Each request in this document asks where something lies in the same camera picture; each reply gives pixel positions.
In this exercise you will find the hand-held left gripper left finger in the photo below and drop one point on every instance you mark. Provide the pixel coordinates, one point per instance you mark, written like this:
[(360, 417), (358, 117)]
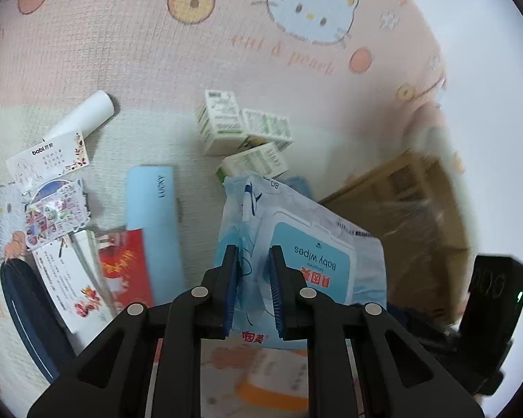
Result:
[(230, 287)]

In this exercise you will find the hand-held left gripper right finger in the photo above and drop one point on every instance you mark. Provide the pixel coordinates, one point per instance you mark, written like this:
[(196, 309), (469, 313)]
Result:
[(275, 287)]

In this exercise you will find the blue white baby wipes pack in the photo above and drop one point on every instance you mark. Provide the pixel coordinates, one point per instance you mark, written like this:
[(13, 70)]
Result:
[(314, 244)]

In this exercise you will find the long light blue box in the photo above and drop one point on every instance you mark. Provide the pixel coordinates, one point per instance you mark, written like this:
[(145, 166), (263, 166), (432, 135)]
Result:
[(154, 235)]

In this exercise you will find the brown cardboard box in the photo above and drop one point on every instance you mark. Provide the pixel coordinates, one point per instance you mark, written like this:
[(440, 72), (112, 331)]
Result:
[(418, 235)]

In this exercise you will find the red packet with gold print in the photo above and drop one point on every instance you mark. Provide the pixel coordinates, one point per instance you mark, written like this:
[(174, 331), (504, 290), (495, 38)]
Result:
[(126, 270)]

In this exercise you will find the white orange packet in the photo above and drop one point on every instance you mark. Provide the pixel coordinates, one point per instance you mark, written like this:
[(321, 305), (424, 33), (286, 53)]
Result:
[(270, 394)]

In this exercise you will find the white box with green end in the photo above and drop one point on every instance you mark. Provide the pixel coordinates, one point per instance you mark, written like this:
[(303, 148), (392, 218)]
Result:
[(252, 161)]

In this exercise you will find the white green carton box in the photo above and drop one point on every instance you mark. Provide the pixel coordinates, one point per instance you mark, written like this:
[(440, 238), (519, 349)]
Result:
[(266, 124)]

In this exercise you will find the white card with red print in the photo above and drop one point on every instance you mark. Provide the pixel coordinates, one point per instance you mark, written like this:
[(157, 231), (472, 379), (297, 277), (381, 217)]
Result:
[(61, 278)]

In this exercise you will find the tall white green barcode box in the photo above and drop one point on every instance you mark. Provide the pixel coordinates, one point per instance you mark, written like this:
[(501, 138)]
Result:
[(218, 117)]

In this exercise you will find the colourful sticker pack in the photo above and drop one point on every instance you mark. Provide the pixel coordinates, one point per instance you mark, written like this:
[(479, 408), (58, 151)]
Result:
[(56, 209)]

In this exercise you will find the dark blue oval object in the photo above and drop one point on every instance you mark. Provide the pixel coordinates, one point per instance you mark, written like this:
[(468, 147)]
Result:
[(30, 313)]

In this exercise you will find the white paper roll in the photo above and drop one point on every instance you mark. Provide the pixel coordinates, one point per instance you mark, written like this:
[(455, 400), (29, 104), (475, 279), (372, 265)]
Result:
[(87, 111)]

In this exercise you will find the white card with flower print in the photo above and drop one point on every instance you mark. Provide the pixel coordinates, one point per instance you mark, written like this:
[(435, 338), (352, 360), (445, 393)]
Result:
[(43, 156)]

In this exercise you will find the pink cartoon printed blanket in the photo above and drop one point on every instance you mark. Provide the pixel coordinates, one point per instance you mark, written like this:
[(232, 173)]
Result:
[(113, 30)]

